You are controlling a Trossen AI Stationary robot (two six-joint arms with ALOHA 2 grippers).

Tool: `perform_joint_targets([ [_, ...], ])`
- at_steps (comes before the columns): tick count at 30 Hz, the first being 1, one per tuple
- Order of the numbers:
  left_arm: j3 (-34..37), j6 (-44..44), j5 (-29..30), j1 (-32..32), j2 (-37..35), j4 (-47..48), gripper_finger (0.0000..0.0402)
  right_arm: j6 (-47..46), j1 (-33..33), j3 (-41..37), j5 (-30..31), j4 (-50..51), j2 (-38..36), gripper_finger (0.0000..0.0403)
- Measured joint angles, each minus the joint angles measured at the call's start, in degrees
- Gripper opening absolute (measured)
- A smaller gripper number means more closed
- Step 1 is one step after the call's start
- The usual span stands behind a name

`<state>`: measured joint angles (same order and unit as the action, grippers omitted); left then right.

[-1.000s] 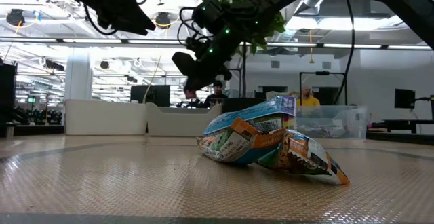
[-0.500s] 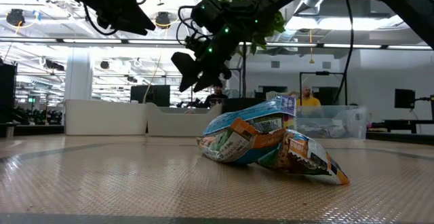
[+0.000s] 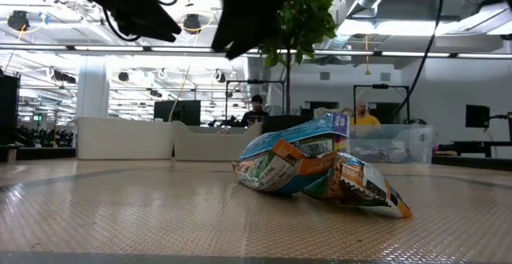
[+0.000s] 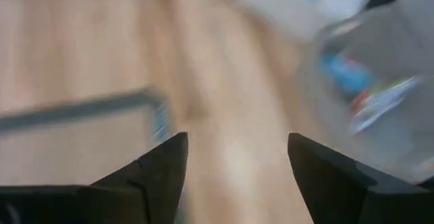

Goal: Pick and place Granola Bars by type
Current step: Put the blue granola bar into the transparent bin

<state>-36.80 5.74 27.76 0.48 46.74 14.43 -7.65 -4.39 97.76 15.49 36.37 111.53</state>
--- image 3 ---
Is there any blue orange snack bag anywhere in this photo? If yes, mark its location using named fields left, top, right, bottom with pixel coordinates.
left=231, top=113, right=350, bottom=195

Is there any orange green granola bar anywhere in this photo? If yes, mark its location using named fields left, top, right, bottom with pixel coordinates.
left=302, top=151, right=414, bottom=219

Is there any green leafy plant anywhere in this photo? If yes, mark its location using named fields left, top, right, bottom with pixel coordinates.
left=258, top=0, right=338, bottom=117

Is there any white pillar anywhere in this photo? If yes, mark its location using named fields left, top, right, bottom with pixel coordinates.
left=75, top=55, right=110, bottom=119

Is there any person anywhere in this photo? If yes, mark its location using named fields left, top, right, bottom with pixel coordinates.
left=351, top=101, right=382, bottom=126
left=238, top=94, right=270, bottom=128

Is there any black monitor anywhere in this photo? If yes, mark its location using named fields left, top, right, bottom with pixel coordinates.
left=154, top=100, right=202, bottom=127
left=465, top=104, right=491, bottom=130

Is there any white plastic bin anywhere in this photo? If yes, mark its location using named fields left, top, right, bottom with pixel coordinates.
left=75, top=116, right=175, bottom=161

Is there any frosted plastic container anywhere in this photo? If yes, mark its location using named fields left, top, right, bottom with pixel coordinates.
left=172, top=120, right=263, bottom=162

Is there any black cabinet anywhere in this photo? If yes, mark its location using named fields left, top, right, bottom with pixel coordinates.
left=0, top=74, right=21, bottom=147

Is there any clear plastic container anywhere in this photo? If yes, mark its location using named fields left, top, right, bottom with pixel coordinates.
left=348, top=124, right=435, bottom=165

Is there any black-bordered clear mat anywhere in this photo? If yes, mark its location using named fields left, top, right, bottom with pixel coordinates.
left=0, top=167, right=512, bottom=264

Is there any black bench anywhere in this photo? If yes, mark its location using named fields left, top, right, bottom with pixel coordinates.
left=431, top=139, right=512, bottom=159

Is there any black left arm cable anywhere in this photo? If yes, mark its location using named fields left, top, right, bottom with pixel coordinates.
left=102, top=0, right=180, bottom=43

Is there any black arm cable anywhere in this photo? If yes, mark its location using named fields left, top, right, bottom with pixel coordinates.
left=102, top=0, right=180, bottom=43
left=388, top=0, right=446, bottom=124

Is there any yellow hanging cord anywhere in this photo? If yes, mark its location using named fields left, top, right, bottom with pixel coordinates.
left=363, top=34, right=372, bottom=77

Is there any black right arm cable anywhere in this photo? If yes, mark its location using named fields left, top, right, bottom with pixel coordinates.
left=388, top=0, right=446, bottom=124

